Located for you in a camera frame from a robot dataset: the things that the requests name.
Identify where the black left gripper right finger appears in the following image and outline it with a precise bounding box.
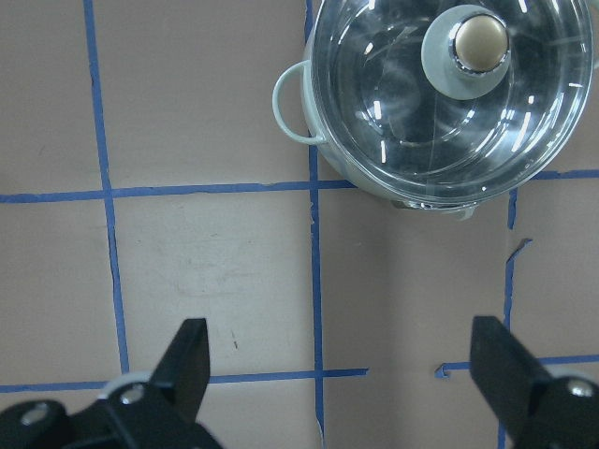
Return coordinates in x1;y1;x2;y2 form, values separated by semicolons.
469;315;598;448

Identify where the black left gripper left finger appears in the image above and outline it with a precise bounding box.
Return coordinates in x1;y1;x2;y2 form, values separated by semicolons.
1;318;220;448

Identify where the glass pot lid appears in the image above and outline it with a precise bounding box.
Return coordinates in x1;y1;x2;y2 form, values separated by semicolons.
310;0;595;205

